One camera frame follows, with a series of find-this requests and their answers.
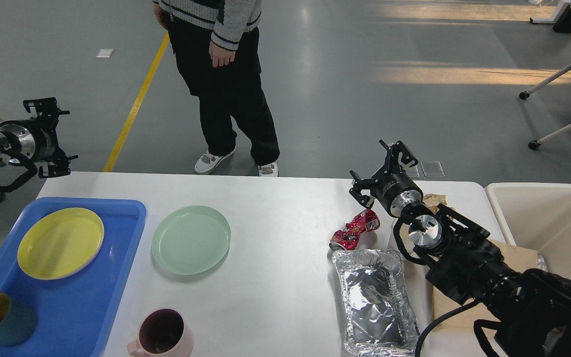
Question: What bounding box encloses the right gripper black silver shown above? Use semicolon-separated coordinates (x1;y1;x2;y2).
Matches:
349;139;424;218

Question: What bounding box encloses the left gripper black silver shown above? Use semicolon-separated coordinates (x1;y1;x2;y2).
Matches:
0;97;79;179

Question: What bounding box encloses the pink mug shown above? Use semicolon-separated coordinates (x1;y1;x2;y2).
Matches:
127;309;194;357

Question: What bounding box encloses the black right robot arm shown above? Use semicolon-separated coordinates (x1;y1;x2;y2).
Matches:
349;141;571;357

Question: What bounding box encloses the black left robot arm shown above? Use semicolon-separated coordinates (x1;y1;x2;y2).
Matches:
0;97;78;195

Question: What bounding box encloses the crumpled brown paper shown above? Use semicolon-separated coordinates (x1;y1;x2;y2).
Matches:
422;193;447;214

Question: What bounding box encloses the crushed red can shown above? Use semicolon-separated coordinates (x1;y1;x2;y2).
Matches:
328;209;380;251

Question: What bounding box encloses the yellow plate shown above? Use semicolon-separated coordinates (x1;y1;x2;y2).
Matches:
17;207;105;281

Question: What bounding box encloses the aluminium foil tray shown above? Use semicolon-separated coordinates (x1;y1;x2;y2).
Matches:
332;249;420;357

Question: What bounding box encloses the green plate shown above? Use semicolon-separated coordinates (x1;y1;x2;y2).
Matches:
151;206;231;276

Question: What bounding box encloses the blue plastic tray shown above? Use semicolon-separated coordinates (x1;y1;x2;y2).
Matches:
0;197;147;357

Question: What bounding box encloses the beige plastic bin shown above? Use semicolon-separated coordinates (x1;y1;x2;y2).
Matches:
485;182;571;280

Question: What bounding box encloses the teal yellow cup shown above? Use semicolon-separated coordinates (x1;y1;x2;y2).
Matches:
0;291;38;347

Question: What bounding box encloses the person in grey sweater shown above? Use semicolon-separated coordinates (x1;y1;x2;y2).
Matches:
152;0;280;177

